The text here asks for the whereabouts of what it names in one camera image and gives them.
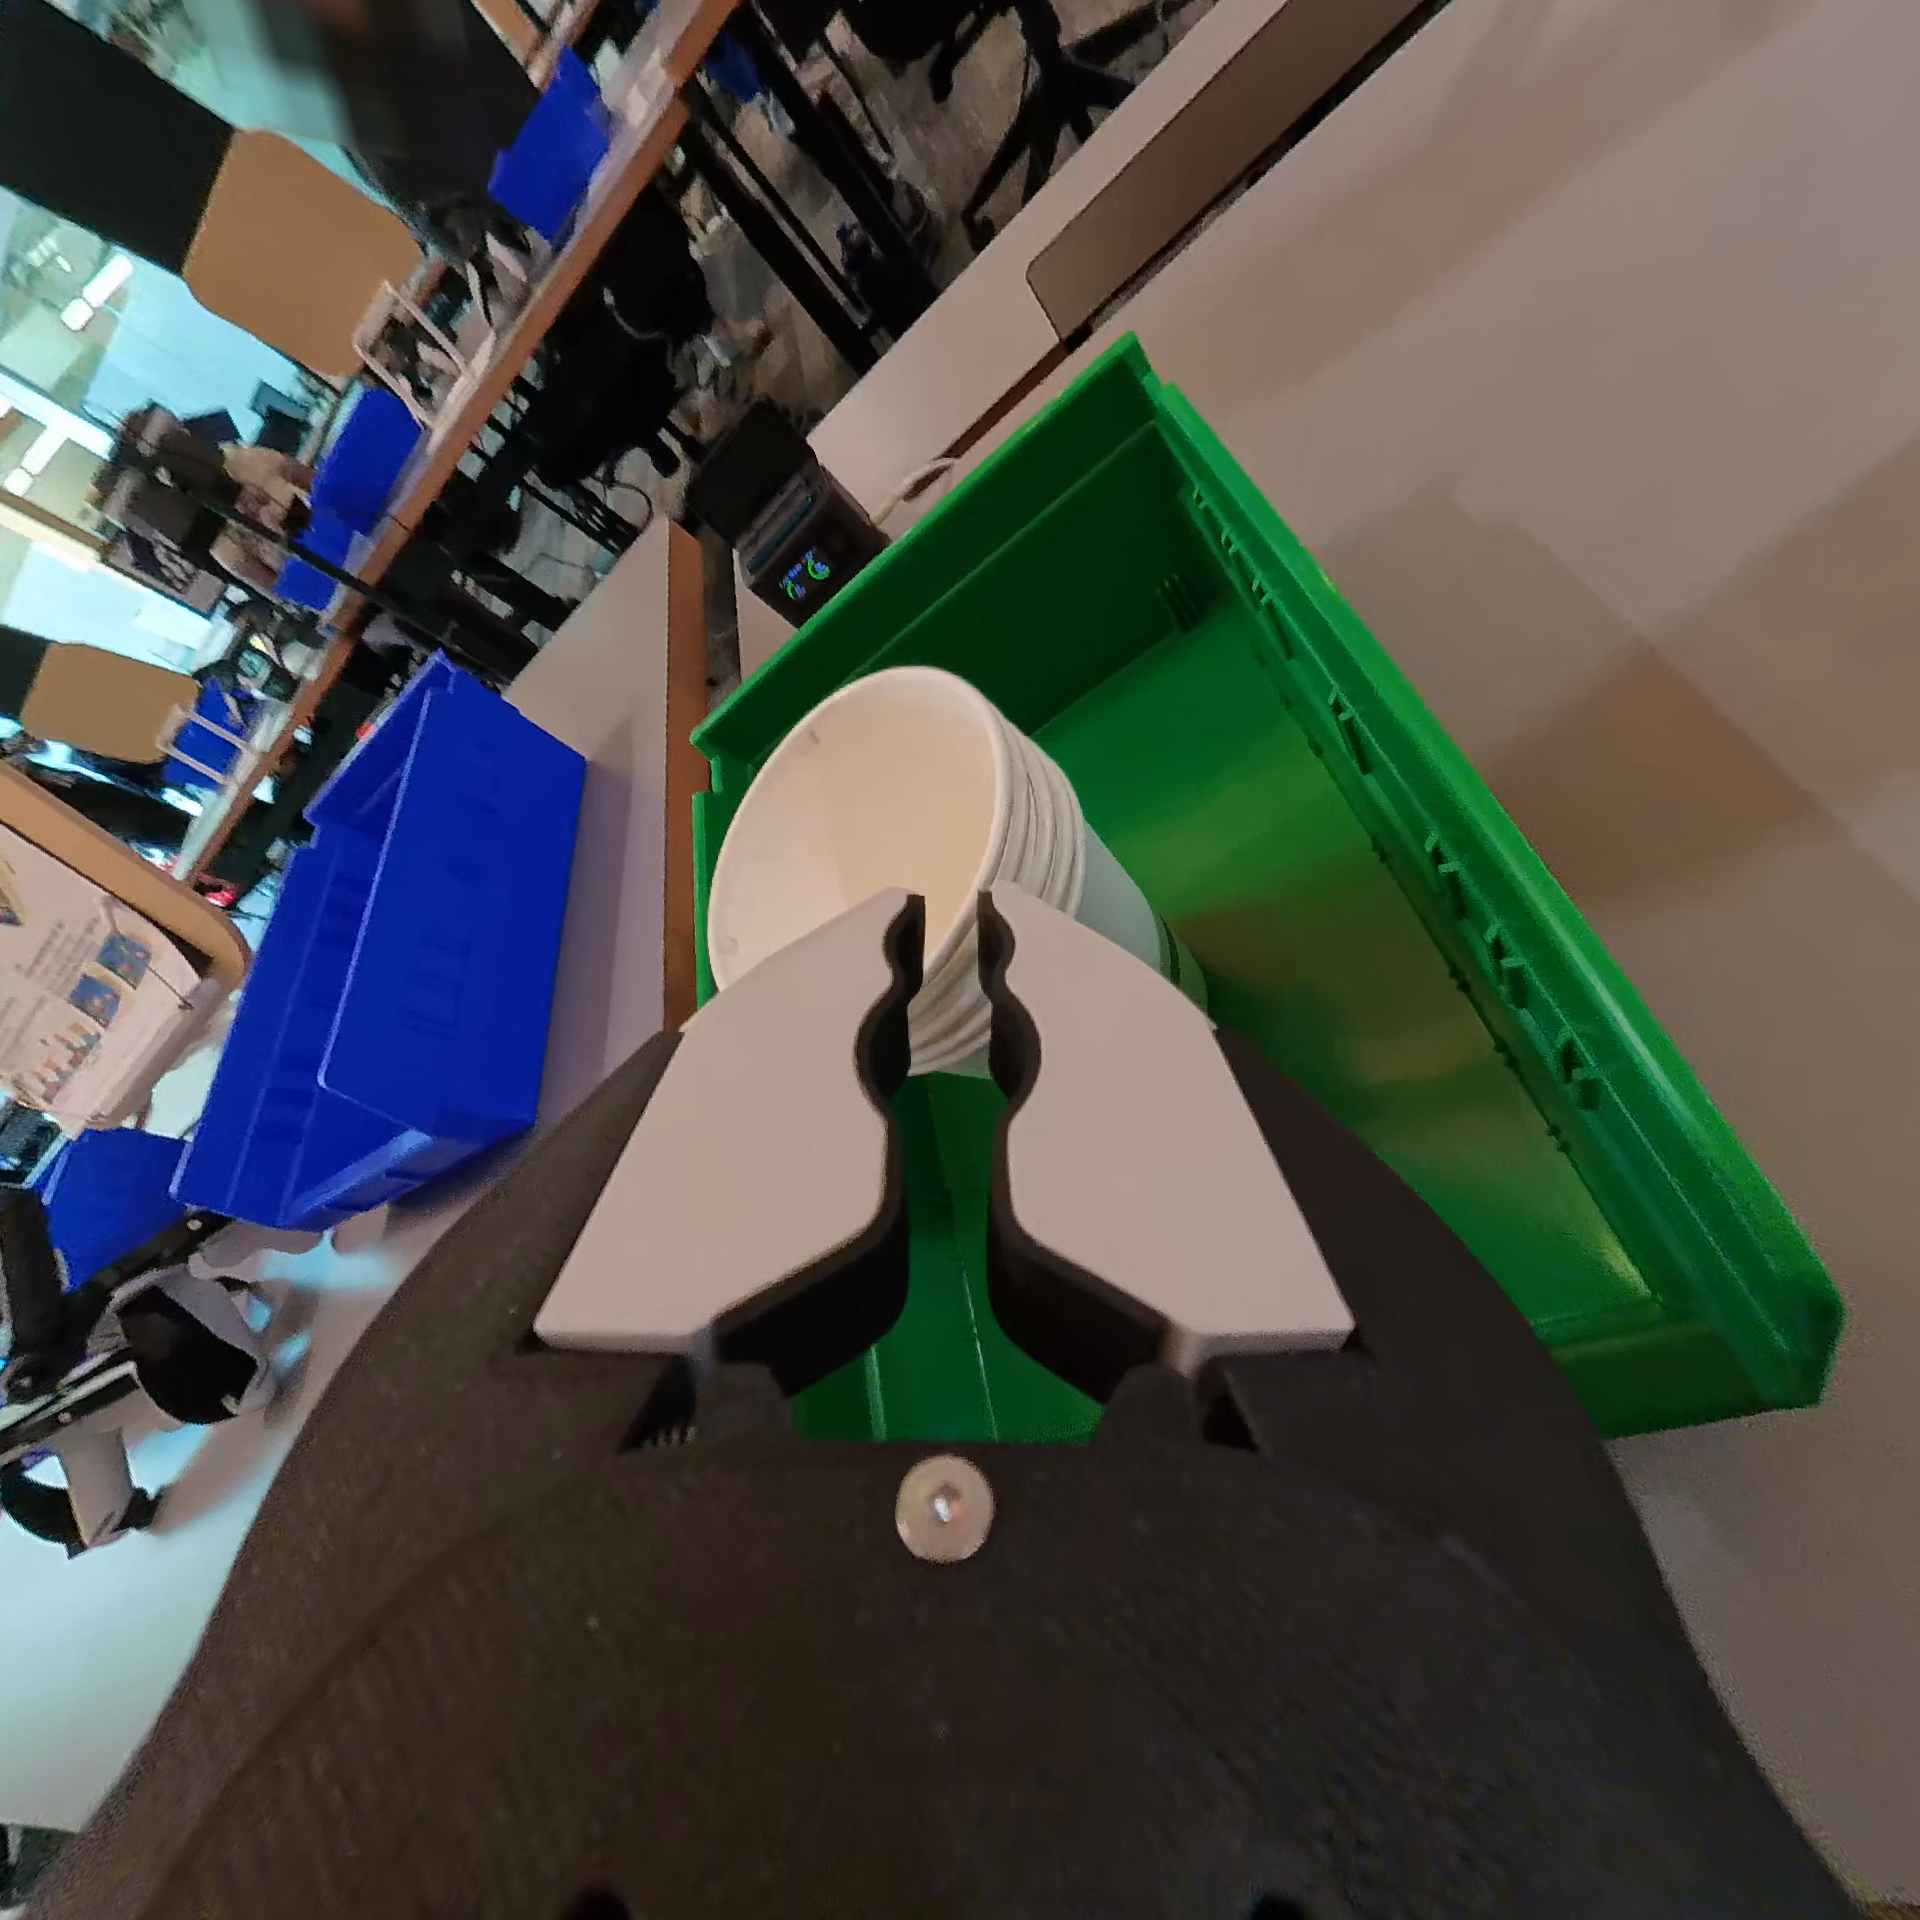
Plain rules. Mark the green plastic bin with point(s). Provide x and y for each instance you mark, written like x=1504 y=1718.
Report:
x=1274 y=901

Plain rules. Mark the instruction poster stand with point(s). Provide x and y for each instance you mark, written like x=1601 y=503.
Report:
x=90 y=975

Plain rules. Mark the grey desk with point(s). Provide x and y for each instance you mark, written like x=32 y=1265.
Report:
x=1651 y=451

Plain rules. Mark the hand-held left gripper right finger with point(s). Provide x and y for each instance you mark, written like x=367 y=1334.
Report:
x=1185 y=1185

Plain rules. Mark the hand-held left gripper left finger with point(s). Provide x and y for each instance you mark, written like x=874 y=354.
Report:
x=704 y=1185

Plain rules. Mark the black office chair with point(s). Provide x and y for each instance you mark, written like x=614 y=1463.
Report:
x=1051 y=90

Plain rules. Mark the small blue bin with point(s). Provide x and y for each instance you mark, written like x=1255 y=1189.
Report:
x=549 y=142

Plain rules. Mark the black power cube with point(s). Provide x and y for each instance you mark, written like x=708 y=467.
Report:
x=765 y=495

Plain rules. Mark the long background table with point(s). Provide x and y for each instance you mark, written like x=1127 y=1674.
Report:
x=533 y=308

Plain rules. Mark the black desk panel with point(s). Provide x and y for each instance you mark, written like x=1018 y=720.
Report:
x=1201 y=164

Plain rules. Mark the black and white harness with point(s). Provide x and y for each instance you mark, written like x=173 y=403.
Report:
x=181 y=1350

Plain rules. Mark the blue plastic bin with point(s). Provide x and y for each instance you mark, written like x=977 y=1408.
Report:
x=113 y=1200
x=421 y=930

